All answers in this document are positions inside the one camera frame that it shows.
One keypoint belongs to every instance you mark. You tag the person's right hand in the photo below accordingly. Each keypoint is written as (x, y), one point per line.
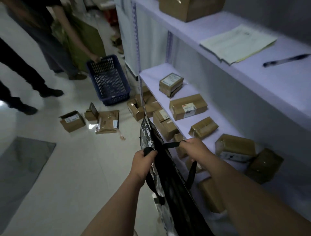
(199, 149)

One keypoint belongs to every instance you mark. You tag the person's left hand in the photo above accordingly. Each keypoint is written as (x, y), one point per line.
(142, 165)

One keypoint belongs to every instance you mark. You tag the person's left fingers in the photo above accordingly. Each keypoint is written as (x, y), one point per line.
(151, 155)

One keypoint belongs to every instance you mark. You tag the person's right fingers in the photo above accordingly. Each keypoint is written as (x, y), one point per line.
(186, 145)

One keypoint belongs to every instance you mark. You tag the black camouflage tote bag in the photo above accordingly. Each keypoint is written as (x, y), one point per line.
(176, 197)

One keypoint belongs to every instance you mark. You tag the person's right forearm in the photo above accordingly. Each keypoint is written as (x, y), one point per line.
(245, 201)

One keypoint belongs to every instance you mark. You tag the person's left forearm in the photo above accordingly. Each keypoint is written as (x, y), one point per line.
(116, 206)

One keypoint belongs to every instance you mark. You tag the small brown cardboard box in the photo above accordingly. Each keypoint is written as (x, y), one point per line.
(180, 147)
(196, 166)

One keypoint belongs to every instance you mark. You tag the glossy taped brown parcel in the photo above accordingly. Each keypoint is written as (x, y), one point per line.
(203, 127)

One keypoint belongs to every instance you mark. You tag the tall cardboard box with label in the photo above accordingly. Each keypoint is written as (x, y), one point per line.
(164, 124)

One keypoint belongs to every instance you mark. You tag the small torn tape scrap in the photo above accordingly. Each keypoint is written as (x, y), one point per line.
(121, 136)

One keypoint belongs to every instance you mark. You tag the long cardboard box red-white label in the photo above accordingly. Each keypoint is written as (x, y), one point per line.
(188, 107)

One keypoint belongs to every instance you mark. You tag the cardboard box with tape strip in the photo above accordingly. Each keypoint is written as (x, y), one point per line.
(135, 110)

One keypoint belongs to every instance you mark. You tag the plain brown cardboard box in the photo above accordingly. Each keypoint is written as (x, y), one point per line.
(152, 107)
(145, 93)

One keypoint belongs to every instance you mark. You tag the taped parcel with white label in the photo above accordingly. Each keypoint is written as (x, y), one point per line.
(235, 147)

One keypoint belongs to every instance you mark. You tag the flat brown padded parcel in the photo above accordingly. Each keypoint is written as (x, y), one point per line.
(108, 122)

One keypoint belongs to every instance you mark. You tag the flat brown cardboard box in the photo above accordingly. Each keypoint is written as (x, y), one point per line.
(211, 195)

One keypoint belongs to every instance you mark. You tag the small white-labelled cardboard box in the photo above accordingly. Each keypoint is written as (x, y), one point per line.
(171, 84)

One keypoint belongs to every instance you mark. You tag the small open-flap cardboard box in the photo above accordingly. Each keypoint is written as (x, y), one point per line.
(91, 113)

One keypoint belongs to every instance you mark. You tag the dark taped brown parcel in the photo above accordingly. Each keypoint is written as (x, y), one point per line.
(264, 165)

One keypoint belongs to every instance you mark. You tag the blue plastic basket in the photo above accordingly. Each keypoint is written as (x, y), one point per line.
(109, 80)

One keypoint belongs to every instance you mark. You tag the cardboard box with black tape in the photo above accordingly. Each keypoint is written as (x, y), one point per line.
(72, 121)

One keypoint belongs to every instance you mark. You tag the white metal shelving unit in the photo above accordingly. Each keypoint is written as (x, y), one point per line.
(279, 82)

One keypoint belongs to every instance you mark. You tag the stack of paper forms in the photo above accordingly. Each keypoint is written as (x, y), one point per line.
(239, 43)

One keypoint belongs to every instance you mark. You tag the grey floor mat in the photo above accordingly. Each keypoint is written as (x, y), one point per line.
(20, 170)

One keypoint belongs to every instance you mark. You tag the dark pen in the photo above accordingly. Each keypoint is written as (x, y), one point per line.
(286, 60)

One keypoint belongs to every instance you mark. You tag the large plain cardboard box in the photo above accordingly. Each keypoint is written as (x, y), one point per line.
(190, 8)

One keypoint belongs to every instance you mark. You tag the red container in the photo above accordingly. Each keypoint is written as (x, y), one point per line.
(111, 15)

